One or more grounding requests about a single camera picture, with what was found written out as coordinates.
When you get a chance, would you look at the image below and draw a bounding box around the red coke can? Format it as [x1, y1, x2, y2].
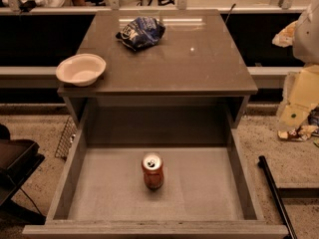
[142, 152, 163, 190]

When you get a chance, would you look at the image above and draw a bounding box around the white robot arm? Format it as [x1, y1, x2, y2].
[272, 0, 319, 130]

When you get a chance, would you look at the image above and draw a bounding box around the grey cabinet counter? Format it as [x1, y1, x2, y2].
[57, 9, 259, 129]

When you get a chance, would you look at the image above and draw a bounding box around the open grey top drawer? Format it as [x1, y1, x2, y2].
[23, 98, 288, 239]

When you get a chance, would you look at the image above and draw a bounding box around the blue chip bag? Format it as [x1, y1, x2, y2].
[116, 17, 165, 51]

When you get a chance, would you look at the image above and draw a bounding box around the white paper bowl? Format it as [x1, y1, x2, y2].
[56, 54, 107, 87]

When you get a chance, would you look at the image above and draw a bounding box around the brown snack wrapper on floor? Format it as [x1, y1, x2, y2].
[277, 125, 319, 141]

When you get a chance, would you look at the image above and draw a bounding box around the black tray stand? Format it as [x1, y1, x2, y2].
[0, 124, 46, 225]

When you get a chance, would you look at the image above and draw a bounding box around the blue snack bag on floor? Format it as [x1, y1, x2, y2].
[308, 109, 319, 126]

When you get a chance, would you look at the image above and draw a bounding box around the black metal bar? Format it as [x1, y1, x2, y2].
[258, 155, 298, 239]

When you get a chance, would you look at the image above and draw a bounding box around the wire mesh basket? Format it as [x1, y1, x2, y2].
[55, 117, 77, 160]

